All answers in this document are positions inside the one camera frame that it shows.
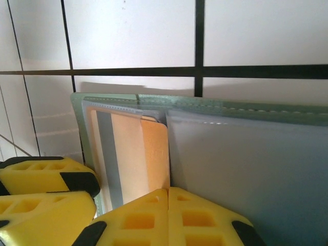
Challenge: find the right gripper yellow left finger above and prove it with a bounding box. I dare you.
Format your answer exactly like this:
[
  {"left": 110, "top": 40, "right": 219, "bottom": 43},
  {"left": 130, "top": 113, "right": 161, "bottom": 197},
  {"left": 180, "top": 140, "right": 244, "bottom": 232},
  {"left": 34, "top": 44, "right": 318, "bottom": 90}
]
[{"left": 73, "top": 188, "right": 169, "bottom": 246}]

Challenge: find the orange card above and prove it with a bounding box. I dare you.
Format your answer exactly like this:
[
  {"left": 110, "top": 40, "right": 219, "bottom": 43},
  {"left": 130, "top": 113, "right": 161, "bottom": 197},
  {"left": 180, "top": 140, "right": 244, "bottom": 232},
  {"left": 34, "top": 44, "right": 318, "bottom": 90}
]
[{"left": 86, "top": 107, "right": 172, "bottom": 213}]

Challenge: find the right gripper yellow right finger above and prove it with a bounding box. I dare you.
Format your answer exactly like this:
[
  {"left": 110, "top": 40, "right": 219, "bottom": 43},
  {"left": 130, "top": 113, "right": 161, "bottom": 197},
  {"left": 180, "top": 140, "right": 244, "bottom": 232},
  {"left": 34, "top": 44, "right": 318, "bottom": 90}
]
[{"left": 168, "top": 187, "right": 267, "bottom": 246}]

